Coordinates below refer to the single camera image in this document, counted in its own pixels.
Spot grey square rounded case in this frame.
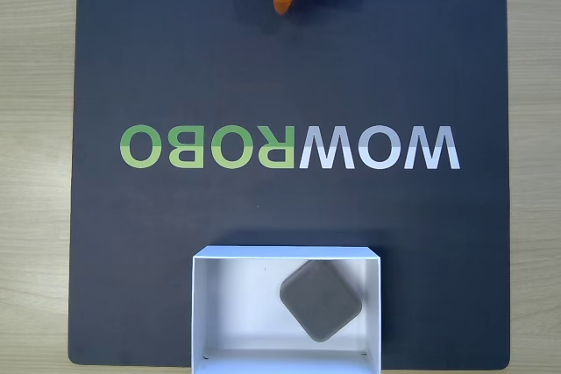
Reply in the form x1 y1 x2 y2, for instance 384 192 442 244
279 259 364 343

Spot dark mat with WOWROBO print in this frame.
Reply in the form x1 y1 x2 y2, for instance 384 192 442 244
67 0 512 369

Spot white open cardboard box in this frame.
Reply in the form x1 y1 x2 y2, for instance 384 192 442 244
190 244 382 374

